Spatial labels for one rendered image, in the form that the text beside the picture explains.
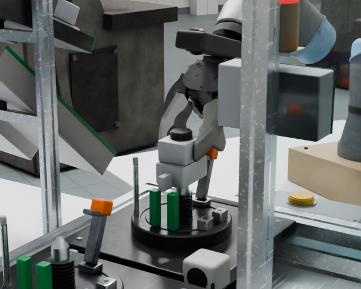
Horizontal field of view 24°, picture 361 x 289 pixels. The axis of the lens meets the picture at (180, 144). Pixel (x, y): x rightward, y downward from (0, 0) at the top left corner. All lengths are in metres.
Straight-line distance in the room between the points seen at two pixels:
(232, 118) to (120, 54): 3.67
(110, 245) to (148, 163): 0.70
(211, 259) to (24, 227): 0.53
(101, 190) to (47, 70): 3.03
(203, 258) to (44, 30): 0.38
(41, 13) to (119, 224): 0.31
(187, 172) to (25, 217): 0.50
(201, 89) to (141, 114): 3.59
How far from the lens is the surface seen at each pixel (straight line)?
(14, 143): 1.39
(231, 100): 0.91
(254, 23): 0.85
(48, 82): 1.18
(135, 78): 4.66
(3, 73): 1.17
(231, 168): 1.77
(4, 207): 1.58
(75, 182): 4.31
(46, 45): 1.17
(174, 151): 1.10
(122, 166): 1.79
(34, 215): 1.54
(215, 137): 1.11
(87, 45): 1.26
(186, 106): 1.15
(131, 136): 4.72
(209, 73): 1.16
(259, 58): 0.85
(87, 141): 1.29
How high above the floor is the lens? 1.42
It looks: 17 degrees down
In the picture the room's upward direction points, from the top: straight up
